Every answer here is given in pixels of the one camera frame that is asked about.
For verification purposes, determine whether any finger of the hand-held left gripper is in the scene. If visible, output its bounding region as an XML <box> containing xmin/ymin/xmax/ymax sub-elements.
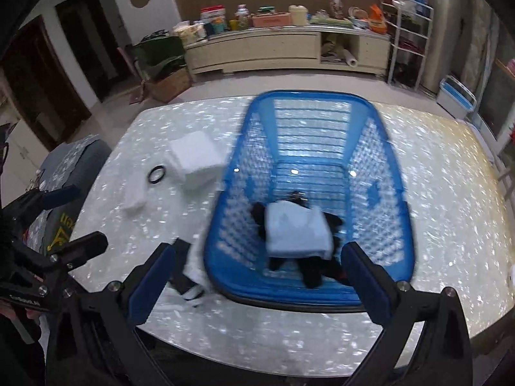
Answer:
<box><xmin>0</xmin><ymin>185</ymin><xmax>80</xmax><ymax>236</ymax></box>
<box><xmin>12</xmin><ymin>232</ymin><xmax>109</xmax><ymax>290</ymax></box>

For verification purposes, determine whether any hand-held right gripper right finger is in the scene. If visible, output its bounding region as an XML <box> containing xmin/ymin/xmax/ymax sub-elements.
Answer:
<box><xmin>341</xmin><ymin>242</ymin><xmax>474</xmax><ymax>386</ymax></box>

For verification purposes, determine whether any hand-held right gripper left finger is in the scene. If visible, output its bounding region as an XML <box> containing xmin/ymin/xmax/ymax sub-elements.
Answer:
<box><xmin>46</xmin><ymin>242</ymin><xmax>178</xmax><ymax>386</ymax></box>

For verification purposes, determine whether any white black striped sock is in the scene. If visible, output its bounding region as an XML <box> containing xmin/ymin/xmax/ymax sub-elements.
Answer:
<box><xmin>171</xmin><ymin>237</ymin><xmax>210</xmax><ymax>308</ymax></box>

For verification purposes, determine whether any black cloth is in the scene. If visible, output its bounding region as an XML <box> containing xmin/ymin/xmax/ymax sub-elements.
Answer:
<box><xmin>250</xmin><ymin>191</ymin><xmax>365</xmax><ymax>289</ymax></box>

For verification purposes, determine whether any small white cloth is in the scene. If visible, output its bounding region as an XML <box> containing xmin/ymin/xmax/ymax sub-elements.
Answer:
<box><xmin>122</xmin><ymin>180</ymin><xmax>149</xmax><ymax>212</ymax></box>

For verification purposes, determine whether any light blue towel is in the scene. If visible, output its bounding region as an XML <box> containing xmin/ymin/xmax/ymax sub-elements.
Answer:
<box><xmin>266</xmin><ymin>201</ymin><xmax>334</xmax><ymax>259</ymax></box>

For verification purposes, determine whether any black hair tie ring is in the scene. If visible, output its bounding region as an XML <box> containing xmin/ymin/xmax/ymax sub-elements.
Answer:
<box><xmin>147</xmin><ymin>164</ymin><xmax>167</xmax><ymax>184</ymax></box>

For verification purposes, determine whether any white towel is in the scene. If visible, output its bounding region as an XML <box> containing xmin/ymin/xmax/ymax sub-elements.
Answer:
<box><xmin>168</xmin><ymin>130</ymin><xmax>225</xmax><ymax>191</ymax></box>

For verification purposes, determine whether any blue plastic basket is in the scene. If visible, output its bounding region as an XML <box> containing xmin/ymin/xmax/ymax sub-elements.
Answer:
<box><xmin>202</xmin><ymin>90</ymin><xmax>415</xmax><ymax>314</ymax></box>

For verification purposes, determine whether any grey padded chair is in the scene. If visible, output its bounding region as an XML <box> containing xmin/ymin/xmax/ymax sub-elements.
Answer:
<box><xmin>38</xmin><ymin>134</ymin><xmax>112</xmax><ymax>258</ymax></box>

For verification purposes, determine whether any white cupboard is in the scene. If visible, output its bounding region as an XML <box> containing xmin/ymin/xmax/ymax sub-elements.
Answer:
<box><xmin>0</xmin><ymin>116</ymin><xmax>41</xmax><ymax>194</ymax></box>

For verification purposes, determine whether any broom with dustpan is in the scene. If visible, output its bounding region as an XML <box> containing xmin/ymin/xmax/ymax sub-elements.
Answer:
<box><xmin>117</xmin><ymin>46</ymin><xmax>149</xmax><ymax>105</ymax></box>

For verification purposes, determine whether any cardboard box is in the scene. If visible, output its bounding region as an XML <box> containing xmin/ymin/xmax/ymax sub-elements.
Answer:
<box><xmin>145</xmin><ymin>66</ymin><xmax>193</xmax><ymax>103</ymax></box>

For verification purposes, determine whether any dark green bag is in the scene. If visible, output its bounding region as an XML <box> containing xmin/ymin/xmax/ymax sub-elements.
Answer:
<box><xmin>133</xmin><ymin>35</ymin><xmax>186</xmax><ymax>81</ymax></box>

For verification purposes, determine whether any blue white plastic bucket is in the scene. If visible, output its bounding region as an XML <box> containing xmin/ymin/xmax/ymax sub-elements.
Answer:
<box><xmin>436</xmin><ymin>76</ymin><xmax>477</xmax><ymax>121</ymax></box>

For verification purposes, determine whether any tissue box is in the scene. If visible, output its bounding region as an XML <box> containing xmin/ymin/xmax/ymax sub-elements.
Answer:
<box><xmin>173</xmin><ymin>22</ymin><xmax>208</xmax><ymax>45</ymax></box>

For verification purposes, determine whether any standing air conditioner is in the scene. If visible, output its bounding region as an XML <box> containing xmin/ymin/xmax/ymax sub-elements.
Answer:
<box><xmin>418</xmin><ymin>0</ymin><xmax>458</xmax><ymax>94</ymax></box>

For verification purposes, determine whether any red white box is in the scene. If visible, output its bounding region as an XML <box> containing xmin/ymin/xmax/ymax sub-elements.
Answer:
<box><xmin>200</xmin><ymin>6</ymin><xmax>226</xmax><ymax>27</ymax></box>

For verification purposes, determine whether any white metal shelf rack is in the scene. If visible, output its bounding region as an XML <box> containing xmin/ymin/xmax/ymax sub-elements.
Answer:
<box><xmin>378</xmin><ymin>0</ymin><xmax>434</xmax><ymax>89</ymax></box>

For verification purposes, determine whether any cream TV cabinet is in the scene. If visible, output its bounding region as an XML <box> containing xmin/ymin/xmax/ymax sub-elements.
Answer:
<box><xmin>184</xmin><ymin>24</ymin><xmax>392</xmax><ymax>77</ymax></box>

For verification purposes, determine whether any patterned curtain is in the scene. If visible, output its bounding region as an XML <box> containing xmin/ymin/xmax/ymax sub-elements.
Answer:
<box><xmin>454</xmin><ymin>0</ymin><xmax>497</xmax><ymax>117</ymax></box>

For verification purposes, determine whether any green folded cloth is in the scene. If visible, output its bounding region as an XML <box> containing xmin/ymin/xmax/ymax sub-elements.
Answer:
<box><xmin>310</xmin><ymin>14</ymin><xmax>355</xmax><ymax>29</ymax></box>

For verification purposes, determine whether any orange packet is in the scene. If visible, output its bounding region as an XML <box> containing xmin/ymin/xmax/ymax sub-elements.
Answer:
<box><xmin>368</xmin><ymin>4</ymin><xmax>388</xmax><ymax>33</ymax></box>

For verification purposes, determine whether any cream plastic jug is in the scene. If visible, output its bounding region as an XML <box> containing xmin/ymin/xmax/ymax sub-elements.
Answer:
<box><xmin>289</xmin><ymin>4</ymin><xmax>308</xmax><ymax>25</ymax></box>

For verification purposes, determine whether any pink box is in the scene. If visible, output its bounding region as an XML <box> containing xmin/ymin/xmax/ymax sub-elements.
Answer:
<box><xmin>251</xmin><ymin>12</ymin><xmax>292</xmax><ymax>28</ymax></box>

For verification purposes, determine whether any dark wooden door frame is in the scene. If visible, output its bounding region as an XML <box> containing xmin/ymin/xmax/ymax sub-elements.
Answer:
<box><xmin>54</xmin><ymin>0</ymin><xmax>133</xmax><ymax>102</ymax></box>
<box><xmin>0</xmin><ymin>20</ymin><xmax>92</xmax><ymax>149</ymax></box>

